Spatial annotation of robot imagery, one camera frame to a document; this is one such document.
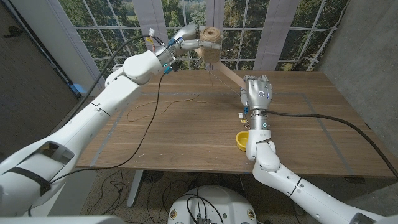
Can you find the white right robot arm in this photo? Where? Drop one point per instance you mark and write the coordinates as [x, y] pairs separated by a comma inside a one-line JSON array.
[[280, 177]]

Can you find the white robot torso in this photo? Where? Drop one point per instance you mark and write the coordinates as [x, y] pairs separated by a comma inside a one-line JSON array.
[[214, 205]]

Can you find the jute twine spool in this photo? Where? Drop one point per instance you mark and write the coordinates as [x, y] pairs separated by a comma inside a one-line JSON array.
[[211, 53]]

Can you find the white table leg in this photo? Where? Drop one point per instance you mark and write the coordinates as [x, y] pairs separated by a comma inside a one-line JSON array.
[[135, 188]]

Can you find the white power strip box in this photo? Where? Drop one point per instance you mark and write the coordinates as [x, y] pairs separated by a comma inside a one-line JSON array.
[[117, 66]]

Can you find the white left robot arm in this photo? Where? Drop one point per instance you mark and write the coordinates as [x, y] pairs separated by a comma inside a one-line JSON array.
[[93, 118]]

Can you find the printed forest window backdrop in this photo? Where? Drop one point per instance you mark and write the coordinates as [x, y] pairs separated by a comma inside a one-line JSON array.
[[264, 40]]

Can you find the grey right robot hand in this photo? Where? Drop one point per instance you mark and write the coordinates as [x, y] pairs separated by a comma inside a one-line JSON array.
[[258, 91]]

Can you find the jute thread strand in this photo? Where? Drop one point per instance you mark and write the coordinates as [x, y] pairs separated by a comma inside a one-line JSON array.
[[155, 102]]

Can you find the wooden hanger stick with clips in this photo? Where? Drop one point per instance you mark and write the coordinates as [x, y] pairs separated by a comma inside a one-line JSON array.
[[230, 74]]

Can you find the blue floor object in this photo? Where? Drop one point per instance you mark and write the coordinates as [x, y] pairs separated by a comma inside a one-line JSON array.
[[77, 88]]

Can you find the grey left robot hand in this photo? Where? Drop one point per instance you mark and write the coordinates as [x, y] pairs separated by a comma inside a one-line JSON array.
[[186, 37]]

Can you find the yellow plastic cup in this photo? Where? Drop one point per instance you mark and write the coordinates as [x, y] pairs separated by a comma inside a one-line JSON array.
[[241, 141]]

